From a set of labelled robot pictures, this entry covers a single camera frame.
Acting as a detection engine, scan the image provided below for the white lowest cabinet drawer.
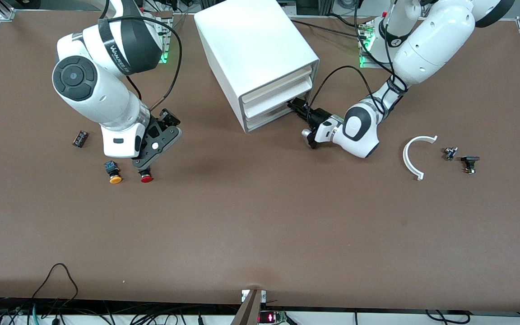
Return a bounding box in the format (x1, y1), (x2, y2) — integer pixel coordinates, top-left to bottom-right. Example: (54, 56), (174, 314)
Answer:
(246, 96), (308, 130)

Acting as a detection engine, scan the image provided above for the white highest cabinet drawer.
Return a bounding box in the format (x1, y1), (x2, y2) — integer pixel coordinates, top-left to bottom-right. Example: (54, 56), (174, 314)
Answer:
(241, 65), (311, 104)

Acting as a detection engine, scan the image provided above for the yellow push button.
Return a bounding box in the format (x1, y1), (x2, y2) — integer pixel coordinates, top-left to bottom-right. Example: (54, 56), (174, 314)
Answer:
(104, 161), (123, 184)

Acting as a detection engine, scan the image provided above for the white drawer cabinet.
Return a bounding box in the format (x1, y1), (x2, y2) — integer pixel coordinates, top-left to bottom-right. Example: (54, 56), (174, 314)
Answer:
(194, 0), (320, 134)

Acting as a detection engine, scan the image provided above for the white curved plastic arc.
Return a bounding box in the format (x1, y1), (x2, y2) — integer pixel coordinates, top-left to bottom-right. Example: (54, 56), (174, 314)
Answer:
(403, 135), (438, 181)

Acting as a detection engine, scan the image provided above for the circuit board with red light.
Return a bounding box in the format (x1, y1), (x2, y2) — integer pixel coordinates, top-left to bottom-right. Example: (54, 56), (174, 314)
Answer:
(258, 311), (288, 325)

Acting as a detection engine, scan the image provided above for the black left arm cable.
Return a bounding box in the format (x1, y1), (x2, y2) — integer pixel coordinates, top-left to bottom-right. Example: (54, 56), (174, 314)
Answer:
(307, 0), (406, 119)

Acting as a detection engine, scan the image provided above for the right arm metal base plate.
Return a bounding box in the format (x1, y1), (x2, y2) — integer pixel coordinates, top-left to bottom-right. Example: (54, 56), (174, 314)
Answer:
(157, 11), (173, 64)

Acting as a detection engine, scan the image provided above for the black cable on table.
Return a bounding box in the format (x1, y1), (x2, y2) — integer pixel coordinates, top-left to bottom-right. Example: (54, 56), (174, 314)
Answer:
(289, 19), (369, 38)

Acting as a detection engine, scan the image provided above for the small black switch part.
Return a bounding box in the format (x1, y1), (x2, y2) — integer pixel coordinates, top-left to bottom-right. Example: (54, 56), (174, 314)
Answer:
(461, 156), (481, 175)

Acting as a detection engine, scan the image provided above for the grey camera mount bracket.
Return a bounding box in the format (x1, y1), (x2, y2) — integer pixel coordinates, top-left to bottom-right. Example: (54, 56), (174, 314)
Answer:
(231, 289), (267, 325)

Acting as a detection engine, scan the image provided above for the thin black looped cable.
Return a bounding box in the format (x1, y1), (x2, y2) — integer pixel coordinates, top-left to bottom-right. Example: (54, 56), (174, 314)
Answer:
(32, 263), (79, 313)

